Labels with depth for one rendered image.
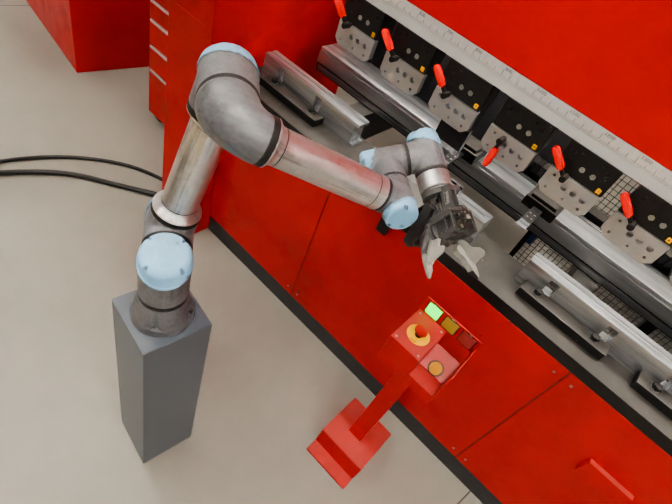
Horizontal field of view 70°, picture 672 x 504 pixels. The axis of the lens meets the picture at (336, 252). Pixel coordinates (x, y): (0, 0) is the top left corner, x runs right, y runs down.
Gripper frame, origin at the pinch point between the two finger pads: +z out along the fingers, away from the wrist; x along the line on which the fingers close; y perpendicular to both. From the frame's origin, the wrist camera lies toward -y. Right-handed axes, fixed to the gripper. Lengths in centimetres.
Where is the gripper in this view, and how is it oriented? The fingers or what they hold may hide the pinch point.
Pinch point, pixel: (452, 280)
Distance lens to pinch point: 106.1
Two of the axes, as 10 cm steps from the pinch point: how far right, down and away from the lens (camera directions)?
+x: 8.3, 0.2, 5.5
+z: 1.7, 9.4, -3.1
